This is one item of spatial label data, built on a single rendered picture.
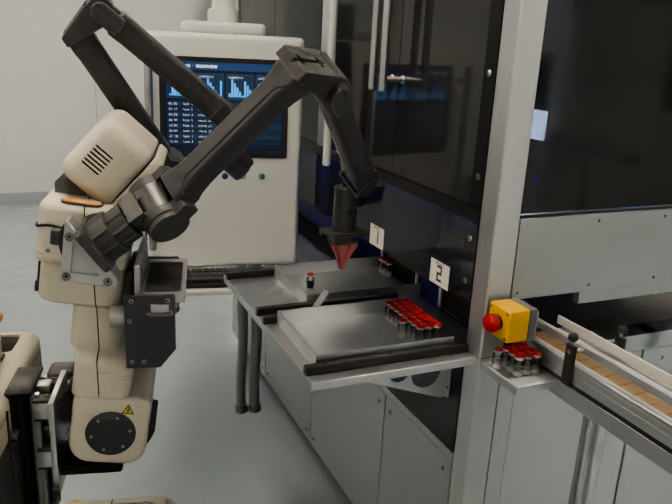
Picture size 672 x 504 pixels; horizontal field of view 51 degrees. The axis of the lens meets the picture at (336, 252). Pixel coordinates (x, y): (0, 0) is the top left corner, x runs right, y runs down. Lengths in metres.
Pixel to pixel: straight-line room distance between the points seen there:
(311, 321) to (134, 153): 0.62
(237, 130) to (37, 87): 5.58
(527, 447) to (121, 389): 0.97
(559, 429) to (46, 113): 5.65
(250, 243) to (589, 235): 1.15
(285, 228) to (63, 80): 4.61
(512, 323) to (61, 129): 5.70
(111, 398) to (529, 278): 0.94
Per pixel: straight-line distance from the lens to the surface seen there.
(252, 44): 2.27
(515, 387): 1.53
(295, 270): 2.07
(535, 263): 1.62
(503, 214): 1.52
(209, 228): 2.35
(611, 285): 1.80
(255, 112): 1.22
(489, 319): 1.51
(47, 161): 6.84
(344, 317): 1.78
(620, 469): 2.12
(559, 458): 1.94
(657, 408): 1.45
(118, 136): 1.41
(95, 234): 1.30
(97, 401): 1.58
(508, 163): 1.50
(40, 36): 6.74
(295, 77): 1.19
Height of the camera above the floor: 1.55
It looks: 17 degrees down
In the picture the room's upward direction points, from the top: 3 degrees clockwise
